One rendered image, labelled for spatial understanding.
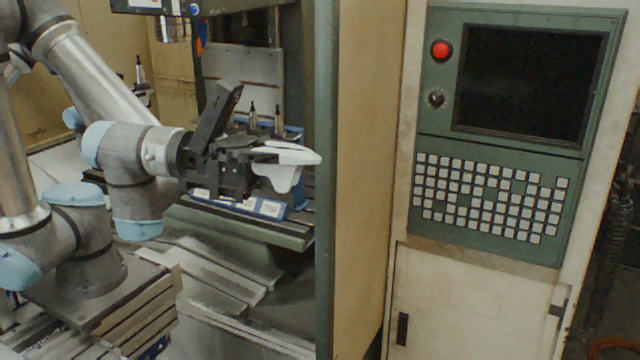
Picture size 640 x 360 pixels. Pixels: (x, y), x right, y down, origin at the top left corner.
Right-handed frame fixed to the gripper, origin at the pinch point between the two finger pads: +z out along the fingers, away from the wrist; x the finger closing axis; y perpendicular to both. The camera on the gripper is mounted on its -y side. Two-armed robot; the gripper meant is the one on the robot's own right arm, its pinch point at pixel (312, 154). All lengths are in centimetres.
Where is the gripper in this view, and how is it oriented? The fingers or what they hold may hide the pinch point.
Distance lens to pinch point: 65.3
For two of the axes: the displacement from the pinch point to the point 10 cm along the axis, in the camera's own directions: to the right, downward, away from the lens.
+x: -2.8, 2.8, -9.2
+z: 9.6, 1.2, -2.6
